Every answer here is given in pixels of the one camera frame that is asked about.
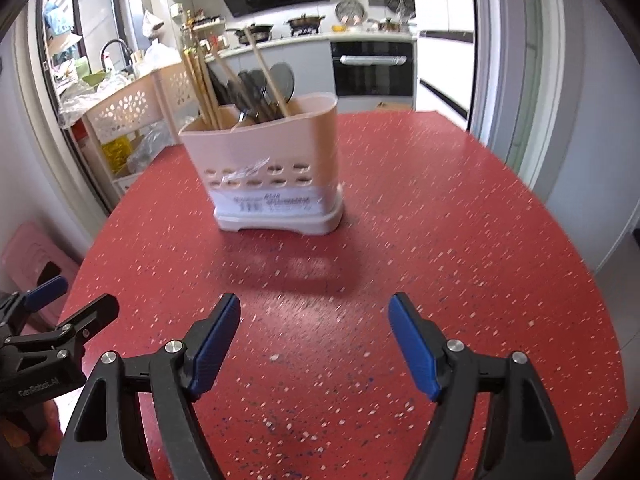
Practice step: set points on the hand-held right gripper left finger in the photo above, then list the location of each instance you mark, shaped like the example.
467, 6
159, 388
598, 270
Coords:
215, 350

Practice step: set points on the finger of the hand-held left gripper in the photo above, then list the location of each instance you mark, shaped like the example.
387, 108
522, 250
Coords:
47, 292
95, 315

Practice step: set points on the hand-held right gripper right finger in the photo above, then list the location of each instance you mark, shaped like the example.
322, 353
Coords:
415, 350

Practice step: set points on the beige plastic utensil holder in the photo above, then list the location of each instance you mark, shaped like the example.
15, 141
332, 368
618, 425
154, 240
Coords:
270, 175

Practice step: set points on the pink plastic stool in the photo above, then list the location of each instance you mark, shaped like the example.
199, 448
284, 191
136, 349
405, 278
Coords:
30, 255

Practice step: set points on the clear plastic bags in rack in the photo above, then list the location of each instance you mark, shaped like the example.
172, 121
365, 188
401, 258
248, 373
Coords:
150, 145

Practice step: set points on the clear crumpled plastic bags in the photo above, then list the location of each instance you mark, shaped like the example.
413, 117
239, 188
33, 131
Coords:
80, 100

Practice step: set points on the beige flower cutout storage rack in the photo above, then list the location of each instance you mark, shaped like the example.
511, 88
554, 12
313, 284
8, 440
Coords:
125, 105

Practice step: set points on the flat brown cardboard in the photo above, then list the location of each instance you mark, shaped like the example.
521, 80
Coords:
394, 105

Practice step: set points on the curved kitchen faucet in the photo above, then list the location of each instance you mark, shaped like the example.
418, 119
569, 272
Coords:
112, 42

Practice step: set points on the white plastic bag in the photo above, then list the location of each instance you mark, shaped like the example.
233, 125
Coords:
162, 57

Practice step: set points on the black built-in oven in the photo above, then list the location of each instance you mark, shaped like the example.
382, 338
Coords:
372, 72

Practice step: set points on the hanging white bag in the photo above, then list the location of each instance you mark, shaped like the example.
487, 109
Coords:
152, 24

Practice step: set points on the grey kitchen base cabinet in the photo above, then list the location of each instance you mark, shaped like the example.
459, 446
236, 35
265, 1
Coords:
300, 70

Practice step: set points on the spice rack with bottles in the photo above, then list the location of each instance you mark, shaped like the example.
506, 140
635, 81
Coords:
200, 27

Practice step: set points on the white refrigerator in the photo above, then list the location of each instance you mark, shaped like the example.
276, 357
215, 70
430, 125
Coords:
445, 35

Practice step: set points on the black wok with lid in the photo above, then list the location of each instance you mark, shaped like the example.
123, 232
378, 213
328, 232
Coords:
257, 32

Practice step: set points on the small steel saucepan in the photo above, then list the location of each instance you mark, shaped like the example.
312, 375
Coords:
395, 25

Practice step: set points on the round hanging metal strainer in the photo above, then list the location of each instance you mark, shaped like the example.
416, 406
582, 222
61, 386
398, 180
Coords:
350, 10

